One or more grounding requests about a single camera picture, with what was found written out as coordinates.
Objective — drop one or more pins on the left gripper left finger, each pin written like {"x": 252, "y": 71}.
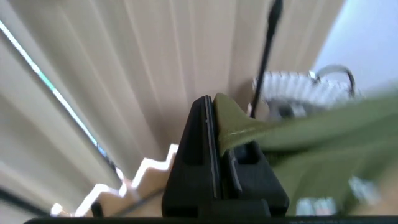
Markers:
{"x": 189, "y": 174}

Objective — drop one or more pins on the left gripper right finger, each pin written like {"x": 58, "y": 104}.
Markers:
{"x": 258, "y": 186}

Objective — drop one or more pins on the green long-sleeved shirt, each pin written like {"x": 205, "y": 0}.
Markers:
{"x": 311, "y": 130}

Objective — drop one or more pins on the black clothes rack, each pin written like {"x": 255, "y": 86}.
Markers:
{"x": 267, "y": 46}

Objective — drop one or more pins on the white laundry basket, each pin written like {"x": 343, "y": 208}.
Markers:
{"x": 295, "y": 87}

